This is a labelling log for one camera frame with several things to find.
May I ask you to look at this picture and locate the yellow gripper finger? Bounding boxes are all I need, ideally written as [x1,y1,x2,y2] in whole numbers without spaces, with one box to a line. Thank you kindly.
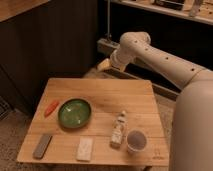
[97,58,111,71]

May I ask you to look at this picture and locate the small clear bottle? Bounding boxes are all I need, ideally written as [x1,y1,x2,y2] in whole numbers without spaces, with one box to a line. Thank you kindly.
[110,111,127,148]

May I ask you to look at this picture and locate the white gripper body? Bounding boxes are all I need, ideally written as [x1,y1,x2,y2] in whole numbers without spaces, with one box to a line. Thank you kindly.
[110,49,130,71]

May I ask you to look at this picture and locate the wooden shelf with items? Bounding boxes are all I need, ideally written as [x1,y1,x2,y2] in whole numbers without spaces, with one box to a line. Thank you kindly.
[112,0,213,26]

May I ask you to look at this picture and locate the green round bowl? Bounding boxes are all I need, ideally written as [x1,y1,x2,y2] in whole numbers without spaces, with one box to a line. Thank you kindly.
[58,99,92,129]

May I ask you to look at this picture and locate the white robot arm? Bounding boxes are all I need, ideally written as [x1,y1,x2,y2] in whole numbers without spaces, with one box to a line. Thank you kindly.
[98,32,213,171]

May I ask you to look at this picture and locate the clear plastic cup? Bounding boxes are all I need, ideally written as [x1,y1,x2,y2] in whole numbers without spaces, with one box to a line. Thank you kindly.
[126,130,147,155]

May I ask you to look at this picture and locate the orange carrot toy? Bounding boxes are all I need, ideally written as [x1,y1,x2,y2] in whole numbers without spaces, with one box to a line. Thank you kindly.
[44,100,59,117]

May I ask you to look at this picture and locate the wooden table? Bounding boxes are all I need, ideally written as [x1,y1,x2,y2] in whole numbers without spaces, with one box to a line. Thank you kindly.
[17,78,169,166]

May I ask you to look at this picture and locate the white rectangular block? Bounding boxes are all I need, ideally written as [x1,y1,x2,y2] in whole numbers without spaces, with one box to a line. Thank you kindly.
[76,138,93,161]

